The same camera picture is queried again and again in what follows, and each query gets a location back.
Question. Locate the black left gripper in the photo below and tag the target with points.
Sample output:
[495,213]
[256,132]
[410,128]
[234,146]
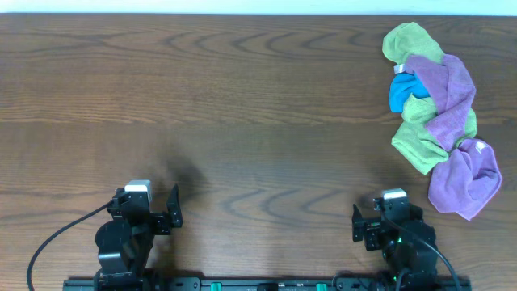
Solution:
[178,219]

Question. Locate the blue cloth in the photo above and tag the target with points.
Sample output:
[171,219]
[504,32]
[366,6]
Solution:
[402,87]

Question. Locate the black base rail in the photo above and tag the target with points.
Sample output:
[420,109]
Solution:
[262,285]

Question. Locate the purple cloth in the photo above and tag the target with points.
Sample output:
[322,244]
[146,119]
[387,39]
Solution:
[452,90]
[467,181]

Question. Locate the purple cloth in pile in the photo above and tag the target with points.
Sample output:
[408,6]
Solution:
[467,181]

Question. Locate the lower green cloth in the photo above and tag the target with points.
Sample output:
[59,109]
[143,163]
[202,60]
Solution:
[416,143]

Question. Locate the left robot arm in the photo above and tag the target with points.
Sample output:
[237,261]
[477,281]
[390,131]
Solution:
[125,242]

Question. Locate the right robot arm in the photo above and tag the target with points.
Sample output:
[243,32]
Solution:
[406,242]

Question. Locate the upper green cloth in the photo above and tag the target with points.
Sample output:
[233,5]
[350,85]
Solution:
[409,39]

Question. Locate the green cloth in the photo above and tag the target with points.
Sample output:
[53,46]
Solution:
[409,39]
[416,143]

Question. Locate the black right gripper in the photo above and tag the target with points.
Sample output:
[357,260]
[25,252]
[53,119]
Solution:
[371,229]

